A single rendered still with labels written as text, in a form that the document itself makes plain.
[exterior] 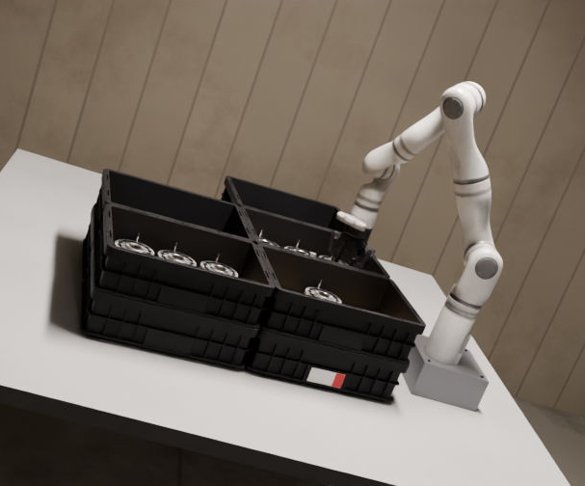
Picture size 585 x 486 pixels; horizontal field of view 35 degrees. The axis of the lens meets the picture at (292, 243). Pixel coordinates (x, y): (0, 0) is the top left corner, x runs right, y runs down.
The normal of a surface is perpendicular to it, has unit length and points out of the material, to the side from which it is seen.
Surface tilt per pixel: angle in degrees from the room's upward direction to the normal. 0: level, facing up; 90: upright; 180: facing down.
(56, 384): 0
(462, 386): 90
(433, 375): 90
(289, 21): 90
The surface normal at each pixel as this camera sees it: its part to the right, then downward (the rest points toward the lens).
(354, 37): 0.10, 0.33
